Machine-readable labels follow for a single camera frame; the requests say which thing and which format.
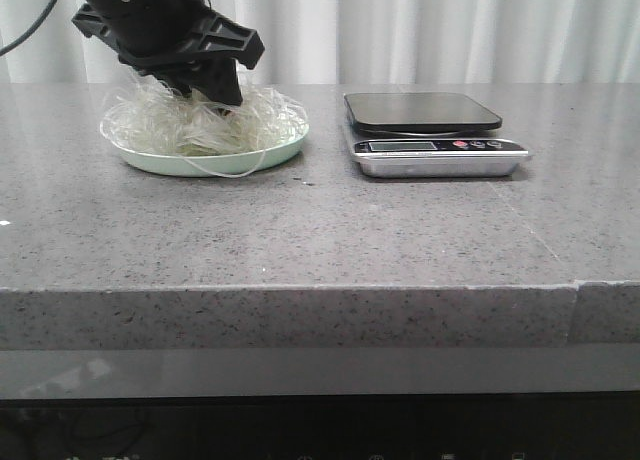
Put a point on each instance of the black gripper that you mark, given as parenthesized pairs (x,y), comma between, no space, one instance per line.
(185,43)

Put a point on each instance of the white vermicelli noodle bundle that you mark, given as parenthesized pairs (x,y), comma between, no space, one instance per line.
(150,117)

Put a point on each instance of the light green round plate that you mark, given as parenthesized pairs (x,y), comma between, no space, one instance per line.
(226,166)

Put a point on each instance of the white pleated curtain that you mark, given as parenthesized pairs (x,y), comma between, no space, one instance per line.
(442,41)

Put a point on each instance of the steel digital kitchen scale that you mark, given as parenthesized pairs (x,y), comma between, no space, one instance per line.
(427,135)

